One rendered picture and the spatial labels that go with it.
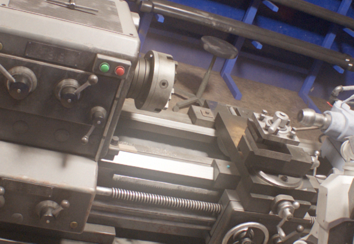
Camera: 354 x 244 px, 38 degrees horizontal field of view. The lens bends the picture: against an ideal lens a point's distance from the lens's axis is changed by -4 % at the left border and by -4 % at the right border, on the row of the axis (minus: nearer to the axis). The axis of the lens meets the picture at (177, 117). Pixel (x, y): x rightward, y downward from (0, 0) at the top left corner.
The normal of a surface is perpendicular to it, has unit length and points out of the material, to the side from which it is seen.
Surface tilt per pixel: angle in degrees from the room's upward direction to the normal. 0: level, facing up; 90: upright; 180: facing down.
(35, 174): 32
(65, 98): 90
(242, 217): 90
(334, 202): 80
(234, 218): 90
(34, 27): 45
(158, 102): 104
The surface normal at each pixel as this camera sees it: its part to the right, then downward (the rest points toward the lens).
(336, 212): -0.77, -0.19
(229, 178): 0.19, 0.52
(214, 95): 0.33, -0.83
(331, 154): -0.92, -0.19
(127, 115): 0.37, -0.17
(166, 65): 0.39, -0.49
